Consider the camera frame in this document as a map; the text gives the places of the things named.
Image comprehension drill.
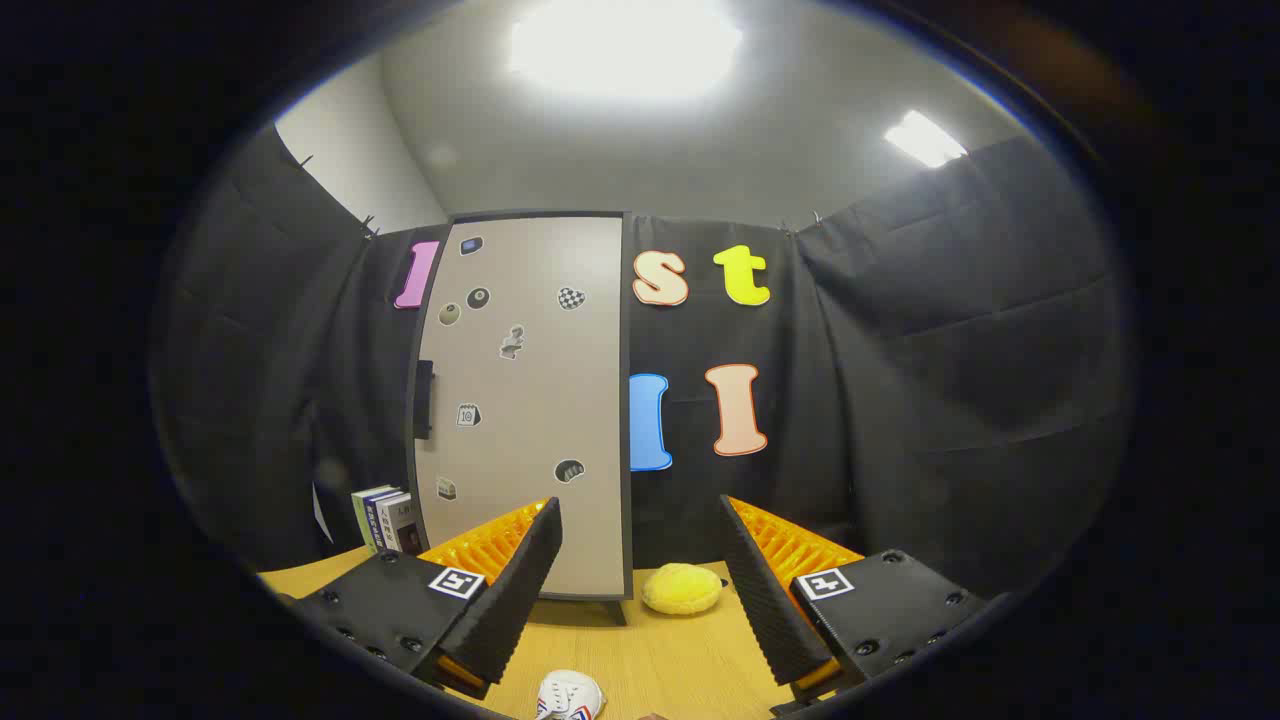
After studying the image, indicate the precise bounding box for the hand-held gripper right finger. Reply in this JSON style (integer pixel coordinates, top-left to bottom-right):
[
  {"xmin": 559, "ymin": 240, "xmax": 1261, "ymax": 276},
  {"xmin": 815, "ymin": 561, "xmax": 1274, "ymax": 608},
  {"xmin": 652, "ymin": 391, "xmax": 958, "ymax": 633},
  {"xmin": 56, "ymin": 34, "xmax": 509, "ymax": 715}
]
[{"xmin": 718, "ymin": 494, "xmax": 991, "ymax": 706}]

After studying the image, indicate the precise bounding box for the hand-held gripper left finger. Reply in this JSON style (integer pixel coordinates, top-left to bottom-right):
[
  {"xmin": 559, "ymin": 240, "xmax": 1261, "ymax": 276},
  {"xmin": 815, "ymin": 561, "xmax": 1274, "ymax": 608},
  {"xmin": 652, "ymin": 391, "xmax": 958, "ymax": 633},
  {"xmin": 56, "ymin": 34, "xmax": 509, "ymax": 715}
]
[{"xmin": 285, "ymin": 496, "xmax": 563, "ymax": 701}]

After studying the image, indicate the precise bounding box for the white canvas shoe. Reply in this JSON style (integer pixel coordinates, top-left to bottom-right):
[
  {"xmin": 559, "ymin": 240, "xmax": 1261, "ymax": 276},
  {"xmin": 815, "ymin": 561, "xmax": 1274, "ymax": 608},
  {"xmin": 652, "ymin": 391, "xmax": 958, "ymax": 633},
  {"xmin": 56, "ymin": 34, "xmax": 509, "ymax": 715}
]
[{"xmin": 535, "ymin": 670, "xmax": 607, "ymax": 720}]

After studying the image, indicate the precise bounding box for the beige shoe cabinet door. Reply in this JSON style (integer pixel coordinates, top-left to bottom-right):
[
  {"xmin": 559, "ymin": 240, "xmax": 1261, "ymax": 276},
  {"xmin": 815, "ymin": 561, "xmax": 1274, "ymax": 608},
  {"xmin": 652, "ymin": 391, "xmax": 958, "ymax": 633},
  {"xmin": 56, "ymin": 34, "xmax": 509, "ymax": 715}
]
[{"xmin": 414, "ymin": 216, "xmax": 624, "ymax": 601}]

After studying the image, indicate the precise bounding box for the grey shoe cabinet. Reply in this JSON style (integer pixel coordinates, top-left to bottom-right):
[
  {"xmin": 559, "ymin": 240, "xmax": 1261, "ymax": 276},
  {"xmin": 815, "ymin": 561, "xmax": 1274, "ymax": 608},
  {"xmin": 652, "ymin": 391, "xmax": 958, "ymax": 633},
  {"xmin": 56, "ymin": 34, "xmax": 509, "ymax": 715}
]
[{"xmin": 405, "ymin": 210, "xmax": 634, "ymax": 627}]

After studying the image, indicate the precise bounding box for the round yellow sponge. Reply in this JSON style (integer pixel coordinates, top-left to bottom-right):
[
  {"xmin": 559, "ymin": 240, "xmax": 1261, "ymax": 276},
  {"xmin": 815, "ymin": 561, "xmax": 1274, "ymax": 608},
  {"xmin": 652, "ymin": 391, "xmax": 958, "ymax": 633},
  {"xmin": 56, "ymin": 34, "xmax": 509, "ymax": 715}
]
[{"xmin": 641, "ymin": 562, "xmax": 724, "ymax": 617}]

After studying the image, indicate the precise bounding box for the white spine book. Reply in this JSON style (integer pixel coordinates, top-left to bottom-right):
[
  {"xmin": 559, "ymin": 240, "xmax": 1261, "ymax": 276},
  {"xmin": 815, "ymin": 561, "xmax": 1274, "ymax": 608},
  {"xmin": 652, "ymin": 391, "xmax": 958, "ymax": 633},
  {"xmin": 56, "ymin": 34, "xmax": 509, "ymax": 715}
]
[{"xmin": 378, "ymin": 492, "xmax": 426, "ymax": 557}]

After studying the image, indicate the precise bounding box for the dark blue spine book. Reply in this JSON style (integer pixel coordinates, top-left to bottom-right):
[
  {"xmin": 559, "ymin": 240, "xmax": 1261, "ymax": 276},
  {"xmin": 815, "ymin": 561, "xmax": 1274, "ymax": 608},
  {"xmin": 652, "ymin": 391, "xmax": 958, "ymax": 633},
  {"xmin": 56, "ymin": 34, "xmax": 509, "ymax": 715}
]
[{"xmin": 362, "ymin": 490, "xmax": 401, "ymax": 553}]

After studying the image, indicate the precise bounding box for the green spine book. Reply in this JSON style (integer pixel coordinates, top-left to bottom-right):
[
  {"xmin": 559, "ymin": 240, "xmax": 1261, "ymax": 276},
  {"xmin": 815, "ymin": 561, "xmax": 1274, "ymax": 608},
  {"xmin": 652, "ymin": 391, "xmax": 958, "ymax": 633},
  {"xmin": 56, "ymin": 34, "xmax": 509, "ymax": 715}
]
[{"xmin": 350, "ymin": 485, "xmax": 396, "ymax": 551}]

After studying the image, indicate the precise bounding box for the black backdrop cloth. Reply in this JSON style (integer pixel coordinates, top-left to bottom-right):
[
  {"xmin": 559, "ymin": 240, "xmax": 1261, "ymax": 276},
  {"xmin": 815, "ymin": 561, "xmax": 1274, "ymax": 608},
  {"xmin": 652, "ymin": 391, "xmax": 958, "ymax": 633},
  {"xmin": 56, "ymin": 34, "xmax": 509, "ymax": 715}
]
[{"xmin": 150, "ymin": 125, "xmax": 1136, "ymax": 601}]

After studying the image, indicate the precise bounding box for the small ceiling light panel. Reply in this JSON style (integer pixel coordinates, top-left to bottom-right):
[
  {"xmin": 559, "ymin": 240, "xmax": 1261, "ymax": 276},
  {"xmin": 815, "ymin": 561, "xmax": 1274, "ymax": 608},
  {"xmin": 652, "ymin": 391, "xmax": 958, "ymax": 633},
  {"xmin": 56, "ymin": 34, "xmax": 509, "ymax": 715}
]
[{"xmin": 883, "ymin": 109, "xmax": 969, "ymax": 169}]

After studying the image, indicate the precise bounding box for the large ceiling light panel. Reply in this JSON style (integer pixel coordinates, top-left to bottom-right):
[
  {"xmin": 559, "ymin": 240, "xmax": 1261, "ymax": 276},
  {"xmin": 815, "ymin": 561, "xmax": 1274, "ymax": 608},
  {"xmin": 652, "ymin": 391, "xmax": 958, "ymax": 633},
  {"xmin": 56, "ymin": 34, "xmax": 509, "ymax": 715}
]
[{"xmin": 505, "ymin": 0, "xmax": 746, "ymax": 106}]

